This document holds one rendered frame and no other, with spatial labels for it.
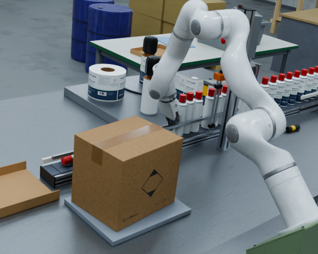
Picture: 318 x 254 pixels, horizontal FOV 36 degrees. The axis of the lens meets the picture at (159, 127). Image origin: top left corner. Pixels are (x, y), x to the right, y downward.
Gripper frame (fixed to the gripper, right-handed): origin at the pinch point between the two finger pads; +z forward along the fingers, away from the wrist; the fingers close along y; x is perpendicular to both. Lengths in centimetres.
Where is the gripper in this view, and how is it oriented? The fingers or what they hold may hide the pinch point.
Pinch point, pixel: (171, 124)
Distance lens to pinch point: 229.4
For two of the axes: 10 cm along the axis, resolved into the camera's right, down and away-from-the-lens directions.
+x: -7.4, 4.9, -4.6
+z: 1.5, 7.9, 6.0
